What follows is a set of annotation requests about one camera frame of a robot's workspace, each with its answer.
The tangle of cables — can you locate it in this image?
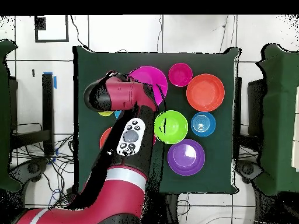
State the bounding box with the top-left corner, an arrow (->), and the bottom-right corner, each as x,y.
10,134 -> 78,209

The black cable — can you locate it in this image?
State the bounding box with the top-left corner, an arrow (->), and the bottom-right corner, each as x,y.
69,15 -> 91,51

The green bowl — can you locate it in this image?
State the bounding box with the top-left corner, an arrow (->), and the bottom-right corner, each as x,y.
154,110 -> 189,145

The small crimson bowl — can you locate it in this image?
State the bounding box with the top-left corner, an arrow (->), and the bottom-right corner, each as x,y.
168,62 -> 193,88

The thin grey cable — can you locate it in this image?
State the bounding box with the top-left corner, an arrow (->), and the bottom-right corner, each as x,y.
157,15 -> 164,53
218,15 -> 229,54

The black square floor frame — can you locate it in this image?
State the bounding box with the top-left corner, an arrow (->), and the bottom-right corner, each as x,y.
34,15 -> 70,43

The large magenta bowl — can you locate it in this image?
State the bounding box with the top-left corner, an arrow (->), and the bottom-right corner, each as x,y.
128,65 -> 169,106

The green cloth covered table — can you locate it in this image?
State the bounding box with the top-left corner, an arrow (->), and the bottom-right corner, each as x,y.
0,39 -> 23,193
253,43 -> 299,197

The black box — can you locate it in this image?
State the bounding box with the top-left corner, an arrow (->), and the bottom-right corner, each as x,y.
247,78 -> 266,137

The black metal frame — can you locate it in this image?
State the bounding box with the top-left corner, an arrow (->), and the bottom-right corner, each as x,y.
9,78 -> 52,150

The straight-sided blue bowl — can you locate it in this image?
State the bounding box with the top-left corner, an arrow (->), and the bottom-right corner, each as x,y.
190,111 -> 217,137

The black pedestal foot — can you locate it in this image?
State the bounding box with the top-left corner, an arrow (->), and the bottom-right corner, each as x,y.
235,159 -> 263,184
10,158 -> 50,185

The black post with blue tape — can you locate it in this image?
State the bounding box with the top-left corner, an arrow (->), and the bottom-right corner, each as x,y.
41,72 -> 57,156

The orange bowl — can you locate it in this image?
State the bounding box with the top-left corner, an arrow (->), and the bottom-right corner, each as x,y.
99,127 -> 113,149
186,73 -> 225,113

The dark green table cloth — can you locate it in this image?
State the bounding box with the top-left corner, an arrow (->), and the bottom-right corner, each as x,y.
72,45 -> 241,195

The purple bowl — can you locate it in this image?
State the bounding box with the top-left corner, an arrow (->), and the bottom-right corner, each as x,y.
167,138 -> 206,176

